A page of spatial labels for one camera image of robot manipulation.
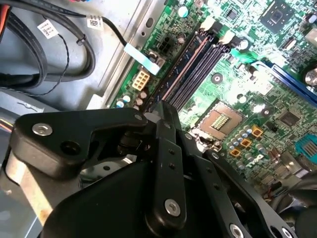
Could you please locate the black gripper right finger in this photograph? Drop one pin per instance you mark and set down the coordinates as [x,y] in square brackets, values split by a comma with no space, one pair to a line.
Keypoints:
[223,178]

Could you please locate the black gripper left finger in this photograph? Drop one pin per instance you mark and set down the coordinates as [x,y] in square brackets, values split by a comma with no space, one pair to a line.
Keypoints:
[62,134]

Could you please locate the blue RAM stick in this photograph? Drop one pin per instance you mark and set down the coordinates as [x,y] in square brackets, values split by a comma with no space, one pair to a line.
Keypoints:
[182,58]

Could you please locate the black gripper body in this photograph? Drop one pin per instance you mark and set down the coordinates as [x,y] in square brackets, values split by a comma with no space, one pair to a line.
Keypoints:
[104,210]

